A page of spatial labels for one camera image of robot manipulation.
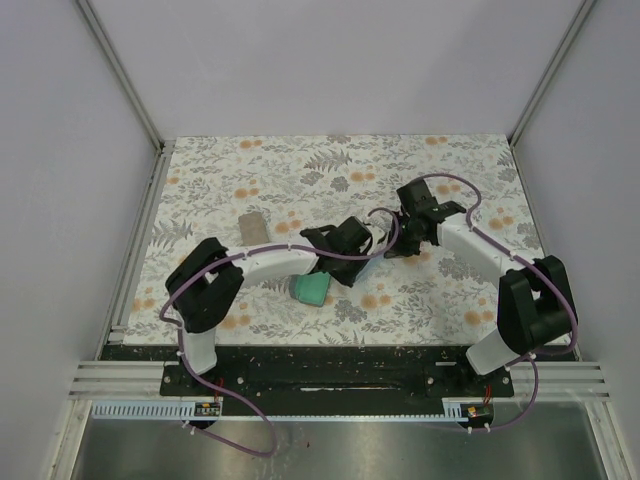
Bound black aviator sunglasses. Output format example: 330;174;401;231
374;224;413;259

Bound grey-blue glasses case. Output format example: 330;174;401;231
289;273;331;307

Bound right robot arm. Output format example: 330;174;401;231
385;177;578;396

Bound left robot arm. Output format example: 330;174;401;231
165;216;386;395

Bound floral patterned table mat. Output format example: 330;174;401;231
123;134;542;346

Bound beige glasses case green lining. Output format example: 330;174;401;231
238;211;270;246

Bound left aluminium frame post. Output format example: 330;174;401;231
73;0;165;152

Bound aluminium frame post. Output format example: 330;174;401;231
73;0;165;152
508;0;599;149

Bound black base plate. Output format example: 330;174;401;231
100;345;514;414

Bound right aluminium frame post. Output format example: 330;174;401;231
508;0;599;149

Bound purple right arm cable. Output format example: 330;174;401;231
412;172;581;433

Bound white slotted cable duct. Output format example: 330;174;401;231
91;399;493;422

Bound aluminium rail profile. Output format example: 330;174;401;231
69;361;170;400

